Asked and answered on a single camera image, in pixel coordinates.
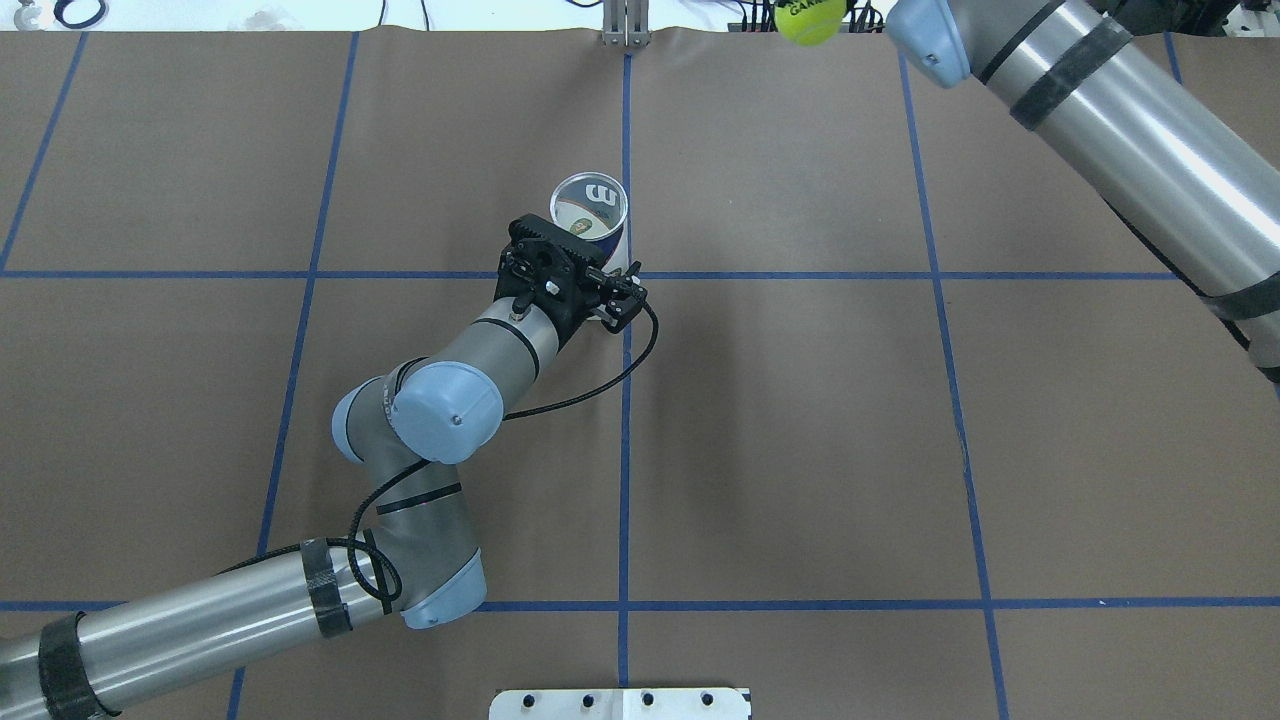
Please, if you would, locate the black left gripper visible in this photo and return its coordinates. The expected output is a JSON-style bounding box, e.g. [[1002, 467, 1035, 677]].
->
[[545, 270, 648, 346]]

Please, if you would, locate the clear Wilson tennis ball can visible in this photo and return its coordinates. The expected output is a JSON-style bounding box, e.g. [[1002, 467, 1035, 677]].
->
[[549, 170, 634, 272]]

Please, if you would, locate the Roland Garros tennis ball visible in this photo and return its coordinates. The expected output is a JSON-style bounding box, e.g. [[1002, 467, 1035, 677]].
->
[[773, 0, 849, 47]]

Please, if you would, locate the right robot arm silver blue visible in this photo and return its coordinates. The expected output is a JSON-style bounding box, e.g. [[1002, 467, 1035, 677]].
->
[[886, 1, 1279, 382]]

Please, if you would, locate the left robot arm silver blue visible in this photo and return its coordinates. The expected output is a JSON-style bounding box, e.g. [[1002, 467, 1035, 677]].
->
[[3, 266, 652, 719]]

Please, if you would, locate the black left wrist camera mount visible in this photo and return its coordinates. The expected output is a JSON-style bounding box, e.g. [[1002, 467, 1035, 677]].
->
[[494, 214, 605, 311]]

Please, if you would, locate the aluminium frame post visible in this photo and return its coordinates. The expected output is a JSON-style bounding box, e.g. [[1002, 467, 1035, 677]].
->
[[600, 0, 652, 50]]

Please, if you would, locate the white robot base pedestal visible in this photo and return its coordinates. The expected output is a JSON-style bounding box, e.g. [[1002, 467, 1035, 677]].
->
[[488, 687, 754, 719]]

